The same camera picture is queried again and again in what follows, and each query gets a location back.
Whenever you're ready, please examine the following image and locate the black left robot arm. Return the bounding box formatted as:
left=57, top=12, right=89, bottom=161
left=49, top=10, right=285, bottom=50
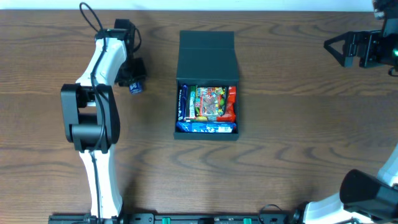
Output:
left=60, top=19, right=147, bottom=223

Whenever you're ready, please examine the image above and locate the black Haribo gummy bag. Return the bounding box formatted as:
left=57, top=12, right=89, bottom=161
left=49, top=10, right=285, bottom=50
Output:
left=195, top=87, right=227, bottom=121

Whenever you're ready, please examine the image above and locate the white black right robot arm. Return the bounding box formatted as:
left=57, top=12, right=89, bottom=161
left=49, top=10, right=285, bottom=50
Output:
left=292, top=30, right=397, bottom=224

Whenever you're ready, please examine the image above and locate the green white candy stick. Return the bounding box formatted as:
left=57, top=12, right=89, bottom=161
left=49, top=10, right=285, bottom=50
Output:
left=186, top=85, right=197, bottom=119

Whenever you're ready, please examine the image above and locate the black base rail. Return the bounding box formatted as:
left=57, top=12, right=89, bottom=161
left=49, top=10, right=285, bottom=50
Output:
left=48, top=213, right=304, bottom=224

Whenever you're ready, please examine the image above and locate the blue Eclipse mint box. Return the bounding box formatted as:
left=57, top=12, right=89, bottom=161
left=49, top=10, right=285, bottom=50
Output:
left=129, top=80, right=144, bottom=95

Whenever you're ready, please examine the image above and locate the yellow Hacks candy bag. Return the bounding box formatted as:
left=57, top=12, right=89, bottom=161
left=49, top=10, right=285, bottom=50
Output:
left=195, top=116, right=208, bottom=122

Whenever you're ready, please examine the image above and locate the purple Dairy Milk bar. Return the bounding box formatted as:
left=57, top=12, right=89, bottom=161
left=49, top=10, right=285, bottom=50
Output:
left=177, top=85, right=188, bottom=121

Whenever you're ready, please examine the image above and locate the blue cookie pack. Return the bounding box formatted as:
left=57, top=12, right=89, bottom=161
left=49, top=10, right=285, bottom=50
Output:
left=176, top=121, right=236, bottom=133

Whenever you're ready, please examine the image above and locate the black box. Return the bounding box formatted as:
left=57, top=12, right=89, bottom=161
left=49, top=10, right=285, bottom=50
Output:
left=174, top=30, right=239, bottom=141

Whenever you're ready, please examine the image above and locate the red candy bag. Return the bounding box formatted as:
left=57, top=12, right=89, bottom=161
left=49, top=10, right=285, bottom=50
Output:
left=216, top=86, right=236, bottom=123

